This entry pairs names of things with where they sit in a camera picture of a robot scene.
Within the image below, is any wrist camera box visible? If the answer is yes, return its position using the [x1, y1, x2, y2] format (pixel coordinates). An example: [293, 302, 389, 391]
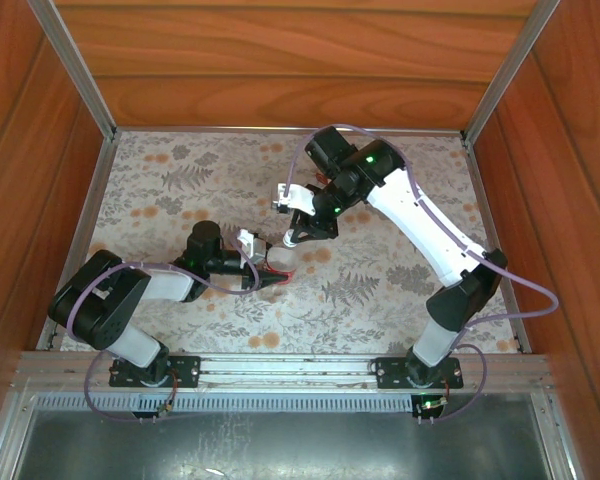
[237, 228, 272, 261]
[271, 182, 314, 216]

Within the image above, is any floral tablecloth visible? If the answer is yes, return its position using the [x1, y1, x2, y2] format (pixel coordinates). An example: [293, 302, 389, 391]
[59, 130, 524, 354]

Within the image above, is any aluminium frame post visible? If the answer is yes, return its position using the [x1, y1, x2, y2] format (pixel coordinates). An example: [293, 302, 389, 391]
[459, 0, 564, 146]
[27, 0, 119, 144]

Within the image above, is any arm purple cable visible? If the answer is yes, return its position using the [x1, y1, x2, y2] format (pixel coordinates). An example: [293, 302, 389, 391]
[65, 234, 261, 425]
[285, 123, 560, 424]

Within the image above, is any clear bottle red label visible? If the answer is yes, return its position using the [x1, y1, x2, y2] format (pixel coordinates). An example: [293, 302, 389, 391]
[264, 244, 299, 284]

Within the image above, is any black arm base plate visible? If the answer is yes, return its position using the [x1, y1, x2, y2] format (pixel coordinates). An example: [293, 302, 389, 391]
[108, 353, 202, 389]
[374, 355, 465, 391]

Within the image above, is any aluminium table edge rail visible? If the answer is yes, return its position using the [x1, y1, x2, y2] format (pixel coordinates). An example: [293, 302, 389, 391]
[113, 124, 465, 138]
[34, 137, 119, 351]

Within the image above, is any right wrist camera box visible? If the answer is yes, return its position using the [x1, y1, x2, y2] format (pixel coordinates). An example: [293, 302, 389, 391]
[271, 182, 314, 216]

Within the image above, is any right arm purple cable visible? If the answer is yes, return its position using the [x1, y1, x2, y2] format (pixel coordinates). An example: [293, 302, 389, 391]
[285, 123, 560, 424]

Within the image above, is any aluminium mounting beam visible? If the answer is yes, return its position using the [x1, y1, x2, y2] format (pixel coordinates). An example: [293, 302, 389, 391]
[12, 351, 554, 392]

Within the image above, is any grey metal sheet panel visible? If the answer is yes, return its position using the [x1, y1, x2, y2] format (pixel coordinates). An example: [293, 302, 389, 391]
[14, 409, 551, 480]

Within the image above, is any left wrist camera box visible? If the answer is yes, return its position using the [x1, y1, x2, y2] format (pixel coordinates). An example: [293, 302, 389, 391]
[237, 228, 272, 261]

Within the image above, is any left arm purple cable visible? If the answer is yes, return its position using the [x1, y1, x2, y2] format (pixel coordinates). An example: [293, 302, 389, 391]
[65, 234, 261, 425]

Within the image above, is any grey slotted cable duct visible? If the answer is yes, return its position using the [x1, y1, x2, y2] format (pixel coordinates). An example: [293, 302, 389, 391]
[32, 392, 536, 414]

